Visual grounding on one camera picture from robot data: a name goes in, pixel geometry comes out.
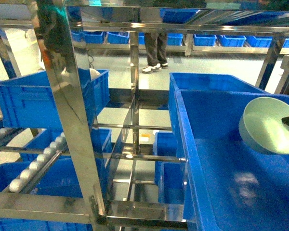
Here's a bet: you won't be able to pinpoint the blue bin upper left shelf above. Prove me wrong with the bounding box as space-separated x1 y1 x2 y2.
0 69 110 129

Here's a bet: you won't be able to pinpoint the stainless steel shelf rack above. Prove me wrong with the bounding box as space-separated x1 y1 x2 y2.
0 0 289 229

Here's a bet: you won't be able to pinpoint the blue bin lower centre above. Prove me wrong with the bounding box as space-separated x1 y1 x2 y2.
153 131 184 204

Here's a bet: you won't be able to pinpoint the large blue bin near right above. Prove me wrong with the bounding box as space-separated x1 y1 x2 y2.
174 89 289 231

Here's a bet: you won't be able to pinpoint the blue bin lower left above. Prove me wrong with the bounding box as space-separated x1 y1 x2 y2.
0 158 82 198

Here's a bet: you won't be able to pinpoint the white roller track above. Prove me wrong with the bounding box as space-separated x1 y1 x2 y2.
6 132 67 193

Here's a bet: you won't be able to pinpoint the person legs dark trousers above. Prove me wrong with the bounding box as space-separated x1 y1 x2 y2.
142 32 168 74

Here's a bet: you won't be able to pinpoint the light green bowl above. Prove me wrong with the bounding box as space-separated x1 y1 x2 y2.
238 97 289 155

